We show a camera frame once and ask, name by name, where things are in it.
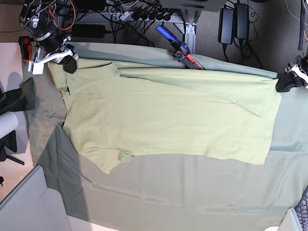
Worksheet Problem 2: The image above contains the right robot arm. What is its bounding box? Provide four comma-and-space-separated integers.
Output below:
18, 0, 78, 75

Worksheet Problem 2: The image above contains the blue and orange clamp tool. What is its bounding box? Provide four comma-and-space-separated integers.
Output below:
156, 25, 204, 70

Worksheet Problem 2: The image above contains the red and black clamp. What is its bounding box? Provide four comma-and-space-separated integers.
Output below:
18, 36, 33, 62

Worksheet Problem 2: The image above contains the white cylinder roll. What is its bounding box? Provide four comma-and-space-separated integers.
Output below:
0, 112, 19, 139

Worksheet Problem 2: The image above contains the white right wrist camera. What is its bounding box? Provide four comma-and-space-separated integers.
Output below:
27, 61, 45, 75

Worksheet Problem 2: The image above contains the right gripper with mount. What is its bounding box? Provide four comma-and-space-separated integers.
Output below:
39, 43, 78, 74

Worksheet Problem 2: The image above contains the silver aluminium table leg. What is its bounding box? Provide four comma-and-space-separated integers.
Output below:
181, 7, 201, 54

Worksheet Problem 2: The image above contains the black power adapter brick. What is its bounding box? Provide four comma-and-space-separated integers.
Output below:
218, 8, 234, 45

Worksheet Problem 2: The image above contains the grey storage bin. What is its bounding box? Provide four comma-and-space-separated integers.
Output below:
0, 166, 71, 231

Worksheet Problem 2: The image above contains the light green T-shirt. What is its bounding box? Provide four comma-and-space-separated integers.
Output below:
49, 59, 282, 173

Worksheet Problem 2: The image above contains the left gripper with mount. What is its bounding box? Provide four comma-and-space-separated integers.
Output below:
275, 55, 308, 92

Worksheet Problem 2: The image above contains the dark green cloth pile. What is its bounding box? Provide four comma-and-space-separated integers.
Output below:
0, 77, 36, 115

